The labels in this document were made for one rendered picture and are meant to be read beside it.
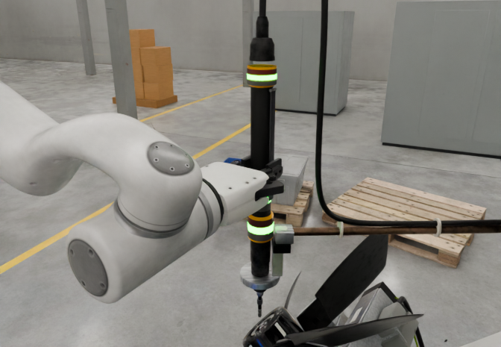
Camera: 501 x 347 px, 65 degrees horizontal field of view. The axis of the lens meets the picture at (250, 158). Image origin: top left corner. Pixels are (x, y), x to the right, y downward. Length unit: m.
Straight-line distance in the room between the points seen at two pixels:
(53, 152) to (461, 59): 5.88
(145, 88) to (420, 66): 5.60
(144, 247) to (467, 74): 5.88
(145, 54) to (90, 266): 8.55
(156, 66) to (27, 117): 8.34
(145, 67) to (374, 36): 6.99
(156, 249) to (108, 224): 0.05
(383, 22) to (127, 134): 12.50
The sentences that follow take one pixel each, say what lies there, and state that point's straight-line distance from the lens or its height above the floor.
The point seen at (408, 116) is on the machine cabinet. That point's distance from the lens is 6.24.
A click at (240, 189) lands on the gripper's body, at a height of 1.65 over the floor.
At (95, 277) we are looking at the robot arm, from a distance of 0.42.
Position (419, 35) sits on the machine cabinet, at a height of 1.61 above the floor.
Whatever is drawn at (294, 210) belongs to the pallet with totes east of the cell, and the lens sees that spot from 3.77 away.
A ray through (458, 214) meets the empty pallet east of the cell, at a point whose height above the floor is 0.14.
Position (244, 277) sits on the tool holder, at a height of 1.44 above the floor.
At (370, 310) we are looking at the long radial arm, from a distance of 1.15.
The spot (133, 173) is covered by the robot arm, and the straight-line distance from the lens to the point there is 0.37.
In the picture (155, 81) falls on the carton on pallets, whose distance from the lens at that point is 8.89.
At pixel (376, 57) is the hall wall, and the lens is 12.88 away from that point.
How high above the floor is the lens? 1.86
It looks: 20 degrees down
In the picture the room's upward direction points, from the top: straight up
